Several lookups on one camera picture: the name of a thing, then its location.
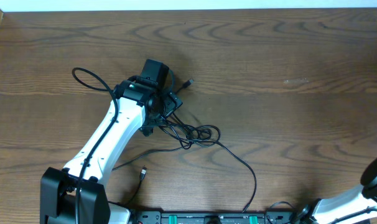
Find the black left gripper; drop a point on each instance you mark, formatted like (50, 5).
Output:
(172, 101)

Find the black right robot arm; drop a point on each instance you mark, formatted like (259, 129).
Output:
(353, 206)

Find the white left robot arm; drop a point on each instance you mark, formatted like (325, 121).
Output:
(76, 193)

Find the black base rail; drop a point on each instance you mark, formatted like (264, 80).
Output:
(157, 217)

